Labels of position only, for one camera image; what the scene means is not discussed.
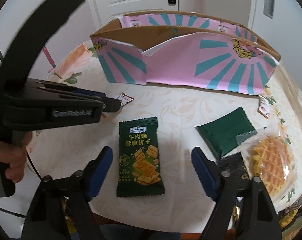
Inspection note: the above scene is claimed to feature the small white red sachet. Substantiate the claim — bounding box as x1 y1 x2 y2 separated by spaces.
111 93 134 109
258 95 270 119

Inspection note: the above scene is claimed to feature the waffle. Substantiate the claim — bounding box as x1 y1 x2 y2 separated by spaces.
236 127 298 206

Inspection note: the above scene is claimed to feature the green cracker snack packet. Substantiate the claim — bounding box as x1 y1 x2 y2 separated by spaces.
116 117 165 198

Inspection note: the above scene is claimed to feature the pink teal cardboard box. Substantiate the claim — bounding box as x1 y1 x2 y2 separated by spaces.
91 11 280 95

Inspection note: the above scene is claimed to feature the person's left hand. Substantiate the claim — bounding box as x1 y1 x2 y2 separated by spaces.
0 132 32 184

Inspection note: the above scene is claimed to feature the floral tablecloth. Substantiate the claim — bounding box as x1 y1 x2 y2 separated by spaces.
26 42 302 230

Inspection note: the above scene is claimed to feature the black snack packet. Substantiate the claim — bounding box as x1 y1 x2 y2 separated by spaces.
215 152 250 230

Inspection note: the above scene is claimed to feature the plain dark green packet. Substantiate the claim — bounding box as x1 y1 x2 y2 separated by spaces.
196 107 257 160

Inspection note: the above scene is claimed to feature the white sliding wardrobe door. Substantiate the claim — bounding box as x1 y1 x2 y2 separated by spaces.
248 0 302 91

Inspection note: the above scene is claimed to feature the pink handled tool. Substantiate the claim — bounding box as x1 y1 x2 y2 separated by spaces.
43 46 56 73

